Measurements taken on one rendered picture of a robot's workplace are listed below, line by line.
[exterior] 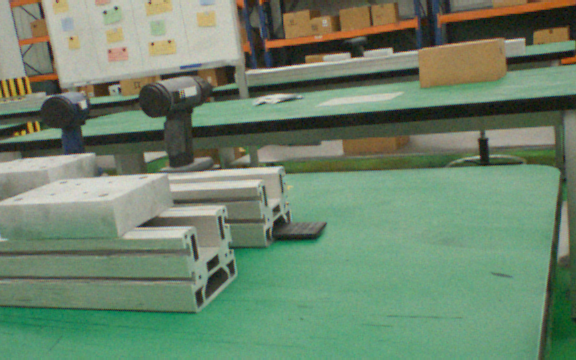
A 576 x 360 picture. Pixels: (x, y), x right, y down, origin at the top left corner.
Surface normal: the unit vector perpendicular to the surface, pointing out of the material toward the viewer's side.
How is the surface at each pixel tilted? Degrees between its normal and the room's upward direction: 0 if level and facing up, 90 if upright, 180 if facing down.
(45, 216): 90
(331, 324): 0
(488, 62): 89
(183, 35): 90
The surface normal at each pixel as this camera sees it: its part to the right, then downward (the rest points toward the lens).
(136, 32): -0.43, 0.26
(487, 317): -0.14, -0.97
